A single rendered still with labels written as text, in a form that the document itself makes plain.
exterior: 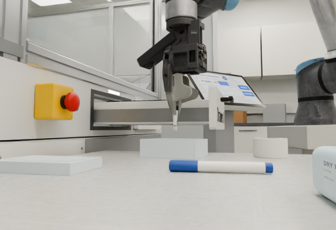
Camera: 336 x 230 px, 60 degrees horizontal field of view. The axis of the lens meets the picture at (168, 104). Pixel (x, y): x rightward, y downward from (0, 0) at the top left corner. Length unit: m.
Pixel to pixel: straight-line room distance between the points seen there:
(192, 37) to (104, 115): 0.33
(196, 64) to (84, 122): 0.34
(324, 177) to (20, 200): 0.25
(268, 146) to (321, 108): 0.50
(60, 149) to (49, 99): 0.14
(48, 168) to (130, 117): 0.41
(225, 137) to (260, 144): 1.22
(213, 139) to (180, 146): 1.23
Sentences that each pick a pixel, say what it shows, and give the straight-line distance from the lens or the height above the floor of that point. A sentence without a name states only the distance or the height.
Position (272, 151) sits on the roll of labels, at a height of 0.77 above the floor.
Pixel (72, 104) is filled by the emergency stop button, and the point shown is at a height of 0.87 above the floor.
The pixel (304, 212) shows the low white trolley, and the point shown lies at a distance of 0.24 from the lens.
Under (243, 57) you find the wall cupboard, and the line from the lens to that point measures 4.26.
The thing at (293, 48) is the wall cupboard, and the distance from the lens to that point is 4.32.
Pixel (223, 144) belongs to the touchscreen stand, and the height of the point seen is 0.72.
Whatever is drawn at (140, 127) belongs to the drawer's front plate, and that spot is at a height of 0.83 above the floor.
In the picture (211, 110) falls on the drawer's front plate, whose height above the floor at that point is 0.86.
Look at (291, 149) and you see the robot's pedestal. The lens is 1.04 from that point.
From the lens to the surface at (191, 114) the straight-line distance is 0.74.
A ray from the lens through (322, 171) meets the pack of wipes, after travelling 0.28.
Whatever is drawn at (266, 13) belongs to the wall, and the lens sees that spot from 4.83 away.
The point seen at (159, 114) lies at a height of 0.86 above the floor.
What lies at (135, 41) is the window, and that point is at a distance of 1.21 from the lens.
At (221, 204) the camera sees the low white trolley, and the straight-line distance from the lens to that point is 0.25.
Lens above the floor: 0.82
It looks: 5 degrees up
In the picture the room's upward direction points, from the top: straight up
